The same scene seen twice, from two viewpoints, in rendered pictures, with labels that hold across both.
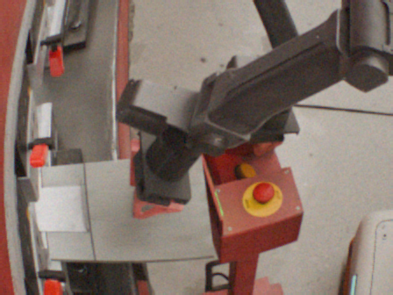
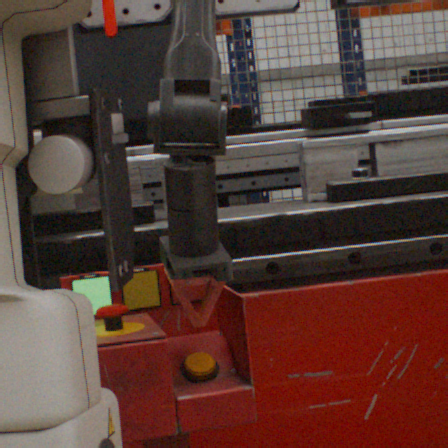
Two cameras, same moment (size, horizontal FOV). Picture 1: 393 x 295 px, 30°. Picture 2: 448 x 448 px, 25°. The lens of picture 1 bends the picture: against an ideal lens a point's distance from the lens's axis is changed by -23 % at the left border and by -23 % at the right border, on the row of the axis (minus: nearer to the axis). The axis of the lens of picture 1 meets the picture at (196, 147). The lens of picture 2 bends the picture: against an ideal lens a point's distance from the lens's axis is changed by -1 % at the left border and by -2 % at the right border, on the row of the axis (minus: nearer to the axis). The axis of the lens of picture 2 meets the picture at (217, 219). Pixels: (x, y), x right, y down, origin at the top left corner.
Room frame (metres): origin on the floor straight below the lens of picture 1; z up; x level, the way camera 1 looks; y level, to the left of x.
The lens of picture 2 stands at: (0.94, -1.28, 1.00)
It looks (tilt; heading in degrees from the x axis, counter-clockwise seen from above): 5 degrees down; 91
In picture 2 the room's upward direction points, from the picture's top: 6 degrees counter-clockwise
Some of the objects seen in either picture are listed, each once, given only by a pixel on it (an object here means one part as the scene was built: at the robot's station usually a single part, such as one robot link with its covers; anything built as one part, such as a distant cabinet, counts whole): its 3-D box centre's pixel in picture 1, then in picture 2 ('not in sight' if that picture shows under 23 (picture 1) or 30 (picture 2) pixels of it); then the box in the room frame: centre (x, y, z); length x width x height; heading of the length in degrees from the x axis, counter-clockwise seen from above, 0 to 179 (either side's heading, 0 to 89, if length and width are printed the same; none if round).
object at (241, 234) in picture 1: (250, 188); (154, 347); (0.84, -0.09, 0.75); 0.20 x 0.16 x 0.18; 12
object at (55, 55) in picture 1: (53, 56); (108, 6); (0.80, 0.21, 1.20); 0.04 x 0.02 x 0.10; 94
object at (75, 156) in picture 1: (75, 226); (55, 222); (0.69, 0.21, 0.89); 0.30 x 0.05 x 0.03; 4
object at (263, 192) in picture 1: (263, 196); (113, 320); (0.80, -0.11, 0.79); 0.04 x 0.04 x 0.04
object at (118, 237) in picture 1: (117, 212); not in sight; (0.65, 0.12, 1.00); 0.26 x 0.18 x 0.01; 94
